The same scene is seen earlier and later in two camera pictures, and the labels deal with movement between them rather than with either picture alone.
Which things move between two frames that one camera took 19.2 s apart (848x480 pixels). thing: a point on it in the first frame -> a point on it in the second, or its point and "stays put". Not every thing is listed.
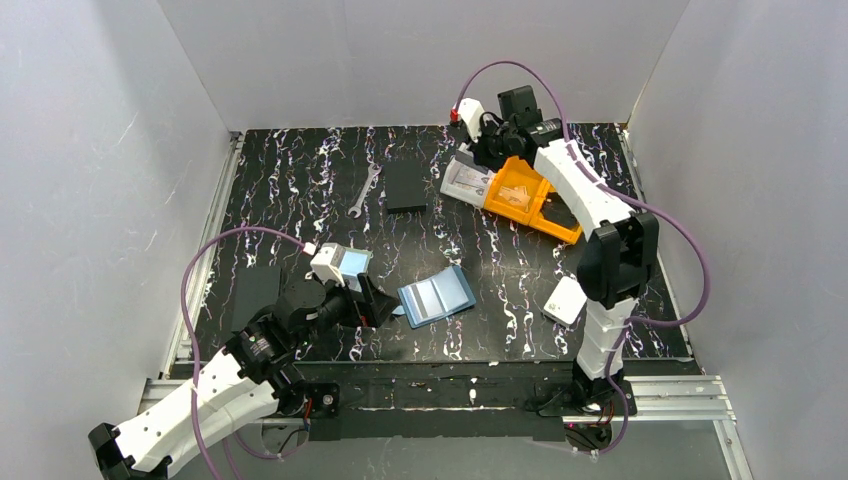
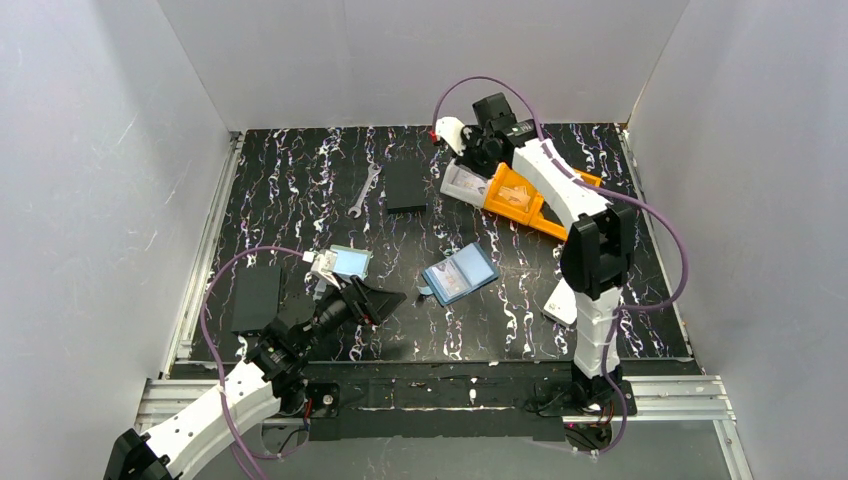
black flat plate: [256, 289] stays put
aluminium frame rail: [176, 384] stays put
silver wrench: [373, 169] stays put
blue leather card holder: [447, 293] -> [458, 275]
